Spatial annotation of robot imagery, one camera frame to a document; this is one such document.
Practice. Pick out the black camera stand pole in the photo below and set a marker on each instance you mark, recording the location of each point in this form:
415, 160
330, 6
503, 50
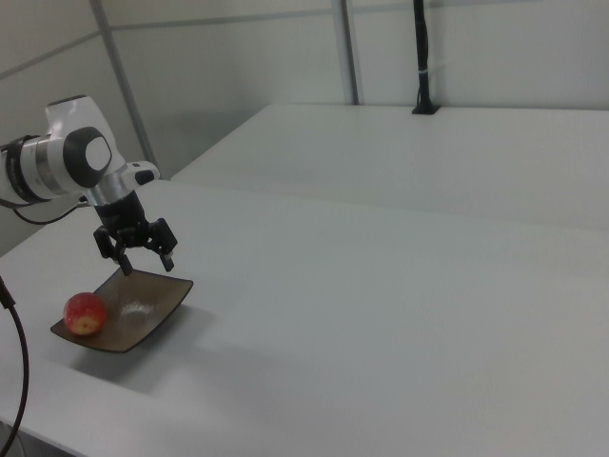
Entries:
422, 57

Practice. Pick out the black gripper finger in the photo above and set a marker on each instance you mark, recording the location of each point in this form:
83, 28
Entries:
114, 247
164, 238

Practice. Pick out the grey partition wall post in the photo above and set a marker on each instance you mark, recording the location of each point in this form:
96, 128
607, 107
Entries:
349, 47

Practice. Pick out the red apple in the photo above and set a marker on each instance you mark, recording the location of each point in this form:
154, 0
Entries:
84, 314

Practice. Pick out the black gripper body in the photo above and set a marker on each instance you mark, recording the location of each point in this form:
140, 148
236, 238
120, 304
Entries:
119, 212

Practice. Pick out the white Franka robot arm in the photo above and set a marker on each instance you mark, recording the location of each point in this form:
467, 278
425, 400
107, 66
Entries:
52, 157

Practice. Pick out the brown square ceramic plate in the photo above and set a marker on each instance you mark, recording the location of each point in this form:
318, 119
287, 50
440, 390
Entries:
143, 304

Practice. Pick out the grey partition corner post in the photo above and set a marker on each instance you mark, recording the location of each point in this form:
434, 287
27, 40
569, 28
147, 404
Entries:
126, 85

